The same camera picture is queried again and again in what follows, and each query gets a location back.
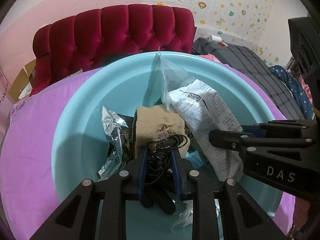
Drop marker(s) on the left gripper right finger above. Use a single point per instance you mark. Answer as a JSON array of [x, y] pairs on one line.
[[222, 210]]

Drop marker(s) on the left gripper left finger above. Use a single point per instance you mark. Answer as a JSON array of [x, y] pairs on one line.
[[97, 210]]

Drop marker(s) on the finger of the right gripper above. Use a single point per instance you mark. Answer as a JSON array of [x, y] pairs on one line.
[[280, 126], [235, 138]]

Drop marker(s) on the white snack packet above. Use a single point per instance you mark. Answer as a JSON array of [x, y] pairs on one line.
[[203, 110]]

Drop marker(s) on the black rubber glove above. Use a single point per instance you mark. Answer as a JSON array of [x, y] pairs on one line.
[[155, 174]]

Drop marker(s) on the clear zip bag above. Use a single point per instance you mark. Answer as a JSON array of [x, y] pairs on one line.
[[166, 77]]

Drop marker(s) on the silver foil wrapper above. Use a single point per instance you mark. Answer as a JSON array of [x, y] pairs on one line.
[[117, 135]]

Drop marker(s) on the dark blue star cloth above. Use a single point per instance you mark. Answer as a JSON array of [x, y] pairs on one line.
[[295, 89]]

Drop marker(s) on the grey plaid bedding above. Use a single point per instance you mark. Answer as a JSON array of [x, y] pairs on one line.
[[248, 63]]

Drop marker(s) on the purple quilted table cover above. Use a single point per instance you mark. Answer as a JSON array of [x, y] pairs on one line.
[[27, 188]]

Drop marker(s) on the light blue plastic basin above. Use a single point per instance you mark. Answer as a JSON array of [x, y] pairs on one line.
[[79, 144]]

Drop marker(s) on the white bottle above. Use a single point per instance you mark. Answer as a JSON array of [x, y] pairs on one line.
[[216, 39]]

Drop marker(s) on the pink Hello Kitty curtain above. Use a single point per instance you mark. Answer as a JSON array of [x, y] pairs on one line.
[[5, 102]]

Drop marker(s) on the cardboard box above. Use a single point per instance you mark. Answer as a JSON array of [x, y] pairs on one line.
[[23, 84]]

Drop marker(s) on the red velvet tufted headboard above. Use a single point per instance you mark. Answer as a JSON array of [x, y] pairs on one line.
[[84, 41]]

